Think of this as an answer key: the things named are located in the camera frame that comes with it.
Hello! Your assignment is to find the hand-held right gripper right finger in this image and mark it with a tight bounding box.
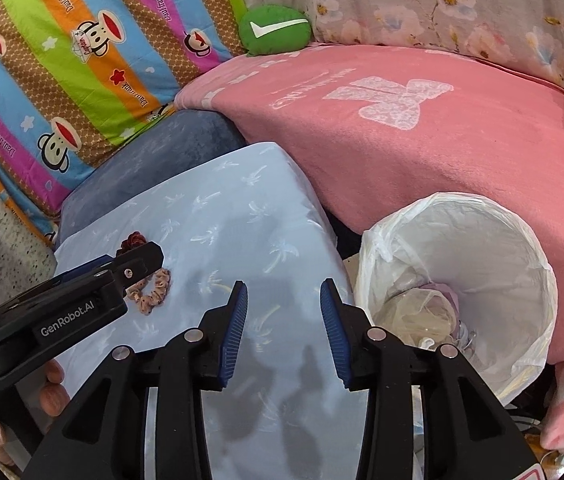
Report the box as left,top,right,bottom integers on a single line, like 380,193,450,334
320,278,537,480

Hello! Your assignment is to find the dark red scrunchie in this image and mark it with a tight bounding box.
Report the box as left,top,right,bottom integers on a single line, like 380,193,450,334
121,231,149,254

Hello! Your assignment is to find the green pillow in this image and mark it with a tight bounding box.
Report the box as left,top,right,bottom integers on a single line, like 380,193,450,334
238,4,313,56

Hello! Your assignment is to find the light blue tablecloth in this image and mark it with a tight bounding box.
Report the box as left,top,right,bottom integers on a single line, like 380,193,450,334
37,142,377,480

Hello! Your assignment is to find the beige scrunchie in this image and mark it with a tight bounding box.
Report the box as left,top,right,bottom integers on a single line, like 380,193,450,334
124,267,173,317

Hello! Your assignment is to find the person's left hand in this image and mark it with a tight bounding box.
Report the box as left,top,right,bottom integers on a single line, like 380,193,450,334
0,360,70,468

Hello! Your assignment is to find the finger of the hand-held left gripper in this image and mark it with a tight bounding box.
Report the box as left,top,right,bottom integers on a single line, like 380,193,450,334
54,241,165,287

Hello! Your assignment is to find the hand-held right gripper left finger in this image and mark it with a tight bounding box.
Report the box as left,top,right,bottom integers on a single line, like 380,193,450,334
22,281,249,480

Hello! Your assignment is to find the striped monkey print quilt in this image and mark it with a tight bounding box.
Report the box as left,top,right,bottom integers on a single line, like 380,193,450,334
0,0,247,246

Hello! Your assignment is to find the floral cloth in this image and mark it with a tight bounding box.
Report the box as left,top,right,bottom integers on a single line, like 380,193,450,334
224,0,564,96

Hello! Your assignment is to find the blue-grey cushion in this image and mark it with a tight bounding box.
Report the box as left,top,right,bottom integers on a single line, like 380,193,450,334
54,110,245,246

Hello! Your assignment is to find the pink blanket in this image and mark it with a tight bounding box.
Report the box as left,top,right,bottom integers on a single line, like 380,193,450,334
174,42,564,456

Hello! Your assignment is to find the waste bin with white liner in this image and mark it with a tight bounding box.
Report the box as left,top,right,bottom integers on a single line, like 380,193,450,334
354,191,560,406

